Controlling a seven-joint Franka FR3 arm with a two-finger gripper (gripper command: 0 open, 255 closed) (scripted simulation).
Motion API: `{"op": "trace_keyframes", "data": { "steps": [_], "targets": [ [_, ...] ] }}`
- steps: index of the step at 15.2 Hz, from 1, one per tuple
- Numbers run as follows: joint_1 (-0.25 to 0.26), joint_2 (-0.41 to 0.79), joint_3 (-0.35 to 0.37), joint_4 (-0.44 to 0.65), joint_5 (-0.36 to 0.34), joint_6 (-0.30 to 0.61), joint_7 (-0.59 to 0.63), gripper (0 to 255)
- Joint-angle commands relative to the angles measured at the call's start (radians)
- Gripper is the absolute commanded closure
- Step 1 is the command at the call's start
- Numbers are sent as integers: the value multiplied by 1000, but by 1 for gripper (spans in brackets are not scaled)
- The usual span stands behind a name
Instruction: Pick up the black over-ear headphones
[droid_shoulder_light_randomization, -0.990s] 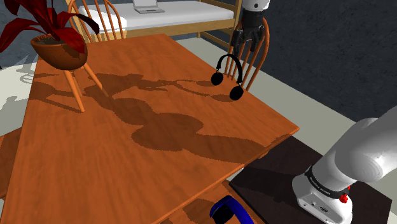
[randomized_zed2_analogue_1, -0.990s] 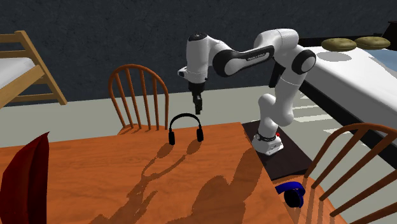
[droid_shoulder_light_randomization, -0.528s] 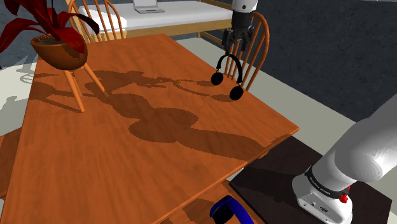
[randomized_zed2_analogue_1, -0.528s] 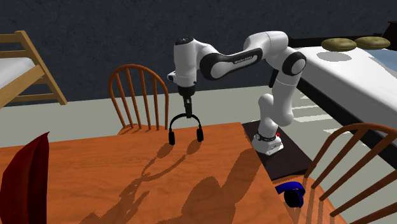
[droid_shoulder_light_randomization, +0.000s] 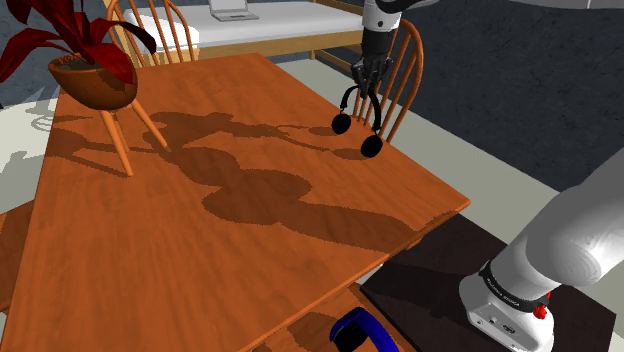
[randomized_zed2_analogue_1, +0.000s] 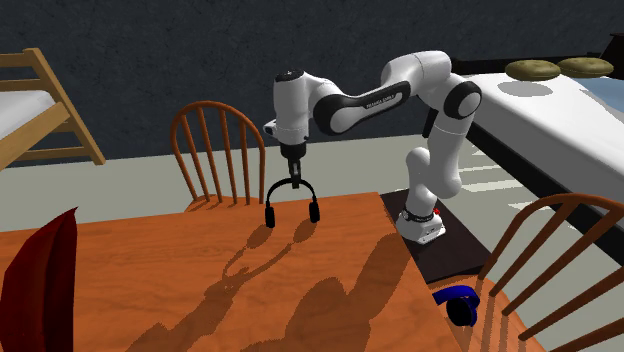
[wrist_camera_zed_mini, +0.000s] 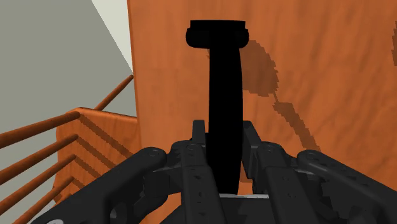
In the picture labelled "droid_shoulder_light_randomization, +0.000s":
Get wooden spindle-back chair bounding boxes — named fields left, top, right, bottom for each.
left=350, top=18, right=426, bottom=145
left=104, top=0, right=200, bottom=68

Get red plant in brown pot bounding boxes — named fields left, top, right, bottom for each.
left=0, top=0, right=172, bottom=178

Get wooden table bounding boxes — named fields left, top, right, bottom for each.
left=0, top=51, right=472, bottom=352

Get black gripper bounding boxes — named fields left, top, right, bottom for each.
left=351, top=29, right=396, bottom=98

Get blue headphones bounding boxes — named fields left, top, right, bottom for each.
left=328, top=306, right=402, bottom=352

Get black headphones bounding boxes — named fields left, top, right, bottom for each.
left=330, top=84, right=385, bottom=159

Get wooden chair seat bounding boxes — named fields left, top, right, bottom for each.
left=250, top=284, right=407, bottom=352

